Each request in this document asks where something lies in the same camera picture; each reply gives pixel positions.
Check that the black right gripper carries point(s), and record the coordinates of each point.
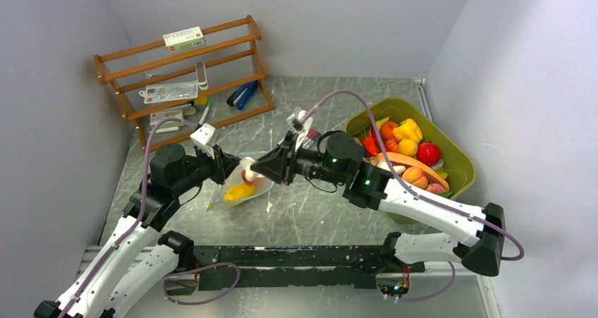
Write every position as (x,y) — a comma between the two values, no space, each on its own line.
(278,164)

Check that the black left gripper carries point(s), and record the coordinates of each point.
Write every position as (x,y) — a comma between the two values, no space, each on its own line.
(222,165)

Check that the clear zip top bag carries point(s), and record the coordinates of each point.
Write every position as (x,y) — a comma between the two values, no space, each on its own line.
(262,187)

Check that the yellow toy mango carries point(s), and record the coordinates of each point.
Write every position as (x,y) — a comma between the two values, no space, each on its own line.
(239,191)

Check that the toy peach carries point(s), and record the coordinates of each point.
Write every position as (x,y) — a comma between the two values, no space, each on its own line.
(416,177)

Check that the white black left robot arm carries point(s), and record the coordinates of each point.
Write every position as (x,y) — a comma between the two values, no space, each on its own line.
(138,255)

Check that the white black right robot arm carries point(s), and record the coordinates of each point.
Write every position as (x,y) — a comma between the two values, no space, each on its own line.
(469,235)

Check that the white green marker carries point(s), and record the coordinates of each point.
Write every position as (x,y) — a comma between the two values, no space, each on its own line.
(204,114)

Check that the blue stapler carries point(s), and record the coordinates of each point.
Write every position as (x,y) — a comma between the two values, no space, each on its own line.
(242,95)

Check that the small white box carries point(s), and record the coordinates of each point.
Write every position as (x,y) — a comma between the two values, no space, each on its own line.
(168,126)

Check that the white upright device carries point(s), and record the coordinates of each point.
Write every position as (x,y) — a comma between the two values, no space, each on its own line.
(201,74)

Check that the wooden three-tier rack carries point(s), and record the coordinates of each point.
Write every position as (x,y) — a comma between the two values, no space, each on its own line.
(147,80)

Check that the flat white package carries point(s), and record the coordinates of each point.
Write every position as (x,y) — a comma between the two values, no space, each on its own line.
(169,92)

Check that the red toy carrot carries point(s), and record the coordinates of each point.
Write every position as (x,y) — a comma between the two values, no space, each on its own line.
(370,146)

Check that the orange toy papaya slice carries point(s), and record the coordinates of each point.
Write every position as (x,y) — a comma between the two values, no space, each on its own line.
(400,163)

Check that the white green box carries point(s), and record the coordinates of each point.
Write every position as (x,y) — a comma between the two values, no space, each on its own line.
(183,40)

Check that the yellow toy lemon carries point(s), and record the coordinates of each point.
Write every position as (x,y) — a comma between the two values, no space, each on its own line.
(408,147)

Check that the yellow toy bell pepper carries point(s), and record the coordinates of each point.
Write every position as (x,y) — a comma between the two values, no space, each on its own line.
(408,130)

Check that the red toy pomegranate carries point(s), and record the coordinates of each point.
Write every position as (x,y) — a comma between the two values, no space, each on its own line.
(428,153)

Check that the olive green plastic bin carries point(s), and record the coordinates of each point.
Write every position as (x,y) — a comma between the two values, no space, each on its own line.
(461,171)

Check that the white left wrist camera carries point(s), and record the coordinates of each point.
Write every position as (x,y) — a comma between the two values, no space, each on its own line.
(203,137)

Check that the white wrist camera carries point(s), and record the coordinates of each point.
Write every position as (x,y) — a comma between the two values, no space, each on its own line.
(306,135)
(203,137)

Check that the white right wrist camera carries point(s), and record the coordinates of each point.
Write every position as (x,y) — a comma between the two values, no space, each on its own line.
(306,135)

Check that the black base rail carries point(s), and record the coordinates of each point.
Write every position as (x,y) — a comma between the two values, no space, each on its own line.
(302,265)

